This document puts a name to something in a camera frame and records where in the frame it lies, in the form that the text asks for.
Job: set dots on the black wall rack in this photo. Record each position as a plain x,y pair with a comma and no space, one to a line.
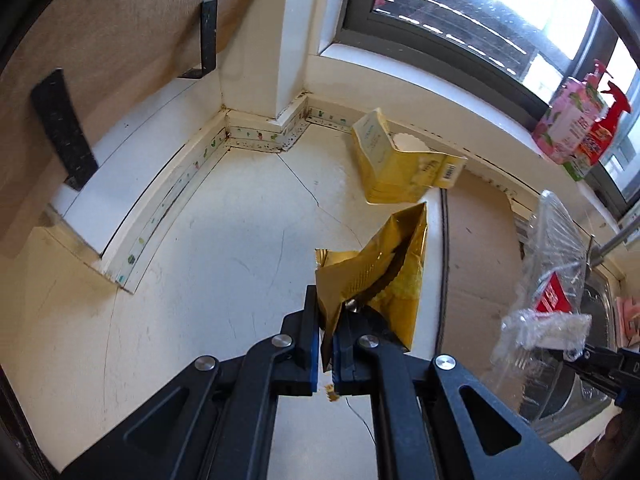
207,35

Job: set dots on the clear plastic tray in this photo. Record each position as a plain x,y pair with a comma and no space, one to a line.
550,285

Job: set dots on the red spray bottle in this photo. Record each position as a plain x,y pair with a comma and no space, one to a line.
597,135

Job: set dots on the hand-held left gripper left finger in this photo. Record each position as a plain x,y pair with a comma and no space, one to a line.
313,360

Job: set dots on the pink appliance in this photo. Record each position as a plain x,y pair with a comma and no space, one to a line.
629,320

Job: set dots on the dark framed window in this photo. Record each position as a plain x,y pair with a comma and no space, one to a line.
360,10

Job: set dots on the steel faucet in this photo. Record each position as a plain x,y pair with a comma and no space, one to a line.
615,240

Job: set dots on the gold wrapper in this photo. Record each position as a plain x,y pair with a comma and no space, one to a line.
385,270

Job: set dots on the yellow box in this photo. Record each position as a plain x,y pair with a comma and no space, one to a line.
390,165

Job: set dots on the pink dish soap bottle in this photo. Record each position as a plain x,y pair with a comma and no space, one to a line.
570,120

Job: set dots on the steel sink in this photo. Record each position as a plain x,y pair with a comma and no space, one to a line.
575,410

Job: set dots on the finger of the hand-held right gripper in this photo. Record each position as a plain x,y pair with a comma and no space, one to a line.
595,354
622,385

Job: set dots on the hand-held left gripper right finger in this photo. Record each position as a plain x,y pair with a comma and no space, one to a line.
338,360

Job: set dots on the cardboard sheet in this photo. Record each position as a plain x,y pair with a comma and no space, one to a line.
475,240

